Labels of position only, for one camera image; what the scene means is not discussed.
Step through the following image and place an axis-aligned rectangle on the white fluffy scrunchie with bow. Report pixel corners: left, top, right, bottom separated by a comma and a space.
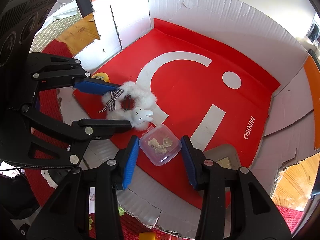
100, 81, 157, 131

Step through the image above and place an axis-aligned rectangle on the red knitted table cloth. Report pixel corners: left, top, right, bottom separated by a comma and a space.
26, 40, 303, 239

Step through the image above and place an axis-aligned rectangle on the orange white cardboard box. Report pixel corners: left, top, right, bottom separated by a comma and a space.
41, 0, 320, 239

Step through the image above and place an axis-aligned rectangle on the pink and yellow small toy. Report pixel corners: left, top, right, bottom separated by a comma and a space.
139, 232, 157, 240

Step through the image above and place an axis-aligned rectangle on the yellow round tin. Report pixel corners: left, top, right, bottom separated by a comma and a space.
92, 72, 110, 82

